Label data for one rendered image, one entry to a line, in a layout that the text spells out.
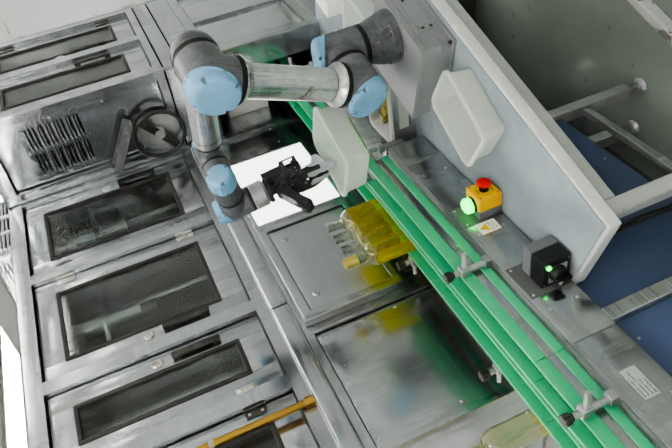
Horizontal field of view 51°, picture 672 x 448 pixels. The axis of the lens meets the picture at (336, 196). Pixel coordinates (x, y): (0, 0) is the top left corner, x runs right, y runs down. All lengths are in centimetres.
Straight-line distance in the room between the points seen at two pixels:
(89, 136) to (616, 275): 198
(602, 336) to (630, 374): 11
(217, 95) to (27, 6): 407
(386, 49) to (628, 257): 81
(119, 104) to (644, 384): 208
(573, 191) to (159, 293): 137
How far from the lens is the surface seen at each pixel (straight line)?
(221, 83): 157
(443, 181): 208
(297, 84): 170
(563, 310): 173
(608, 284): 183
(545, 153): 169
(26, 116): 284
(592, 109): 242
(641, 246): 194
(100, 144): 294
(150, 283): 245
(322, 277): 222
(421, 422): 191
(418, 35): 190
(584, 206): 164
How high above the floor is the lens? 160
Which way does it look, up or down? 14 degrees down
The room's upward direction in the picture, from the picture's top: 110 degrees counter-clockwise
